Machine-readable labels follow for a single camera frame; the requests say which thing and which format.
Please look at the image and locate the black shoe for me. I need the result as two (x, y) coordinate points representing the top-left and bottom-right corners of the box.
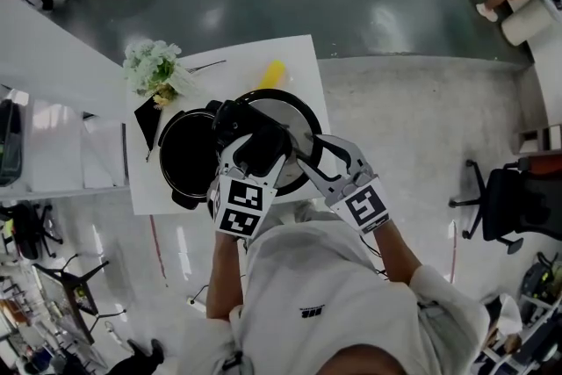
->
(126, 337), (166, 372)

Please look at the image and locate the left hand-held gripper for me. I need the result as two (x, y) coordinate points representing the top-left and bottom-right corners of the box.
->
(205, 133), (293, 241)

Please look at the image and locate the person's white shirt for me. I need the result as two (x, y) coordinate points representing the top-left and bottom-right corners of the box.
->
(178, 199), (491, 375)

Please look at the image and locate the black office chair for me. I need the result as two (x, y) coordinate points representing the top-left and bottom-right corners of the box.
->
(448, 159), (562, 256)

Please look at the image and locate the white round stool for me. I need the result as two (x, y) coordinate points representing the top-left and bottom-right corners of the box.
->
(501, 1), (555, 47)

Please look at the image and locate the white floor socket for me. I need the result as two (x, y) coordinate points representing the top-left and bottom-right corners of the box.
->
(185, 295), (208, 314)

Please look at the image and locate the yellow plastic object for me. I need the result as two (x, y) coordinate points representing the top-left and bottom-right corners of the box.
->
(257, 60), (289, 90)

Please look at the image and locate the black pouch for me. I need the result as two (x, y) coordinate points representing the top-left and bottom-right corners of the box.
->
(133, 97), (166, 151)

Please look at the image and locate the person's left forearm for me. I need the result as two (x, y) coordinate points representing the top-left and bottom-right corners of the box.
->
(205, 228), (248, 322)

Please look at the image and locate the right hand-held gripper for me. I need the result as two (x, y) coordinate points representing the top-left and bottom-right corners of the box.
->
(296, 134), (393, 236)

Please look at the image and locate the person's right forearm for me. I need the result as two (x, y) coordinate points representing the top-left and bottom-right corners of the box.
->
(371, 218), (426, 287)

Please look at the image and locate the black appliance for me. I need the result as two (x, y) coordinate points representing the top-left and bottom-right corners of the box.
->
(0, 97), (24, 189)

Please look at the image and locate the red floor strip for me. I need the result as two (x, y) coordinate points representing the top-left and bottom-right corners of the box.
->
(148, 214), (170, 289)

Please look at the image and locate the long white counter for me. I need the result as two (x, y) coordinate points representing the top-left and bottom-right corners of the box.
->
(0, 0), (129, 195)

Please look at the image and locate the black swivel chair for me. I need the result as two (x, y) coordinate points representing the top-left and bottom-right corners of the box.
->
(0, 201), (65, 261)

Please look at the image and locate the white flower bouquet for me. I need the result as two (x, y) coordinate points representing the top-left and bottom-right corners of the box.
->
(121, 39), (197, 107)

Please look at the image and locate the black frame desk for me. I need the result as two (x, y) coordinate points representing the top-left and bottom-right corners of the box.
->
(32, 253), (129, 347)

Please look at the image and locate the thin black stick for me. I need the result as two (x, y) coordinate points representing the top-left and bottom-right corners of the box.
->
(185, 59), (227, 74)

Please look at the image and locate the black pressure cooker pot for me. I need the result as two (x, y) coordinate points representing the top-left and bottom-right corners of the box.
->
(156, 106), (230, 212)

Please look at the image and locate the orange box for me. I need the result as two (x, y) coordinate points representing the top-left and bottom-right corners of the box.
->
(516, 154), (562, 173)

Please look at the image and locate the black silver pressure cooker lid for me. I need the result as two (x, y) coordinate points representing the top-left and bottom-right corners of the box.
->
(212, 88), (325, 198)

